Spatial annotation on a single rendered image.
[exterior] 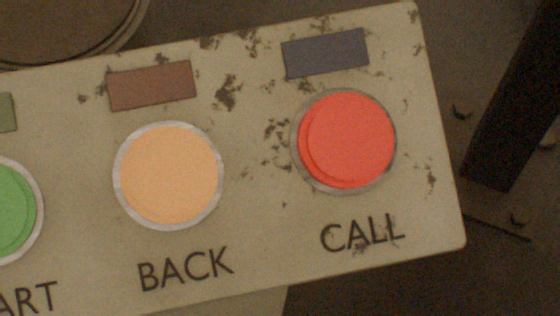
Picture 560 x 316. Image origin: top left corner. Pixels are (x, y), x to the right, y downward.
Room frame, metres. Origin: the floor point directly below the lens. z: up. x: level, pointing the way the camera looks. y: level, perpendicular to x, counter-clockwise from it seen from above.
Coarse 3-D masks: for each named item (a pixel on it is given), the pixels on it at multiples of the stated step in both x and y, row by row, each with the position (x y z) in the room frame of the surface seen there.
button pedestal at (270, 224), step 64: (64, 64) 0.22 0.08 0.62; (128, 64) 0.23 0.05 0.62; (192, 64) 0.23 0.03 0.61; (256, 64) 0.23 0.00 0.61; (384, 64) 0.24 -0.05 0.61; (64, 128) 0.20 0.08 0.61; (128, 128) 0.20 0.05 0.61; (192, 128) 0.20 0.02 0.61; (256, 128) 0.21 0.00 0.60; (64, 192) 0.17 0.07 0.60; (256, 192) 0.18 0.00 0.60; (320, 192) 0.19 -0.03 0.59; (384, 192) 0.19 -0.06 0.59; (448, 192) 0.19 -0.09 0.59; (64, 256) 0.15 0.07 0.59; (128, 256) 0.15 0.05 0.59; (192, 256) 0.15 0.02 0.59; (256, 256) 0.16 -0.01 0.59; (320, 256) 0.16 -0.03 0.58; (384, 256) 0.17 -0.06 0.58
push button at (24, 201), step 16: (0, 176) 0.17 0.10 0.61; (16, 176) 0.17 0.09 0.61; (0, 192) 0.17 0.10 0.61; (16, 192) 0.17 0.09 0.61; (32, 192) 0.17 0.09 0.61; (0, 208) 0.16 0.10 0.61; (16, 208) 0.16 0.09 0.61; (32, 208) 0.16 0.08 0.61; (0, 224) 0.15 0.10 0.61; (16, 224) 0.15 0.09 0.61; (32, 224) 0.16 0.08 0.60; (0, 240) 0.15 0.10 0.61; (16, 240) 0.15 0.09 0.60; (0, 256) 0.14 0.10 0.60
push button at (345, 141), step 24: (336, 96) 0.22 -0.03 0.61; (360, 96) 0.22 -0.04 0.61; (312, 120) 0.21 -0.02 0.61; (336, 120) 0.21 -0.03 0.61; (360, 120) 0.21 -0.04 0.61; (384, 120) 0.22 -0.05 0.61; (312, 144) 0.20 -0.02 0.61; (336, 144) 0.20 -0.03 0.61; (360, 144) 0.20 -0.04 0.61; (384, 144) 0.20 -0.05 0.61; (312, 168) 0.19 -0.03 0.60; (336, 168) 0.19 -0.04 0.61; (360, 168) 0.19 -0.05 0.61; (384, 168) 0.20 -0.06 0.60
